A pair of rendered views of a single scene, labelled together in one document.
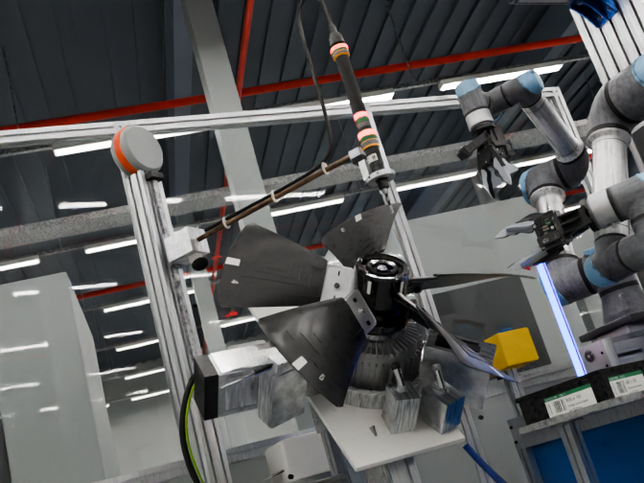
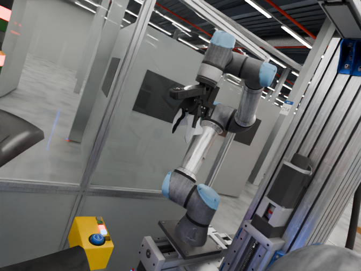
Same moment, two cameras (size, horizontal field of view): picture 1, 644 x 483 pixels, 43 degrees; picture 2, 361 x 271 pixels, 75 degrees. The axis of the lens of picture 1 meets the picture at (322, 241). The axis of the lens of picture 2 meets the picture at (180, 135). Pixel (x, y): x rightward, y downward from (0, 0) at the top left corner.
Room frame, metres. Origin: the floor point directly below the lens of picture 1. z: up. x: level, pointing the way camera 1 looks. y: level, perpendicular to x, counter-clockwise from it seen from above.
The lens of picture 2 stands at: (1.48, -0.36, 1.61)
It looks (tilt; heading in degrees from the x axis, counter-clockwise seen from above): 9 degrees down; 347
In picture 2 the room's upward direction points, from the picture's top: 23 degrees clockwise
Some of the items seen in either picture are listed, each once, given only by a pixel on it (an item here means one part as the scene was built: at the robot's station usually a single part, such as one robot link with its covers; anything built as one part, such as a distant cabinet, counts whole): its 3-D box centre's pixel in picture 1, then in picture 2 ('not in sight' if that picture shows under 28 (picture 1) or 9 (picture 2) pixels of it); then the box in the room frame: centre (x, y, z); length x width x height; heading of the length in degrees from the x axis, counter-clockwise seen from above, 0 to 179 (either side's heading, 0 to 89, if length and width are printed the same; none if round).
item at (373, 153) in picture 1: (356, 103); not in sight; (1.80, -0.18, 1.65); 0.04 x 0.04 x 0.46
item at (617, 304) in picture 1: (624, 303); (194, 225); (2.39, -0.80, 1.09); 0.15 x 0.15 x 0.10
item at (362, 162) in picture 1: (372, 163); not in sight; (1.80, -0.17, 1.50); 0.09 x 0.07 x 0.10; 60
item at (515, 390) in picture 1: (516, 392); not in sight; (2.21, -0.38, 0.92); 0.03 x 0.03 x 0.12; 25
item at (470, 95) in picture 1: (471, 99); (218, 51); (2.25, -0.55, 1.78); 0.09 x 0.08 x 0.11; 149
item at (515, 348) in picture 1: (503, 356); (89, 243); (2.21, -0.38, 1.02); 0.16 x 0.10 x 0.11; 25
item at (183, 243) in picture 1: (185, 246); not in sight; (2.11, 0.37, 1.54); 0.10 x 0.07 x 0.08; 60
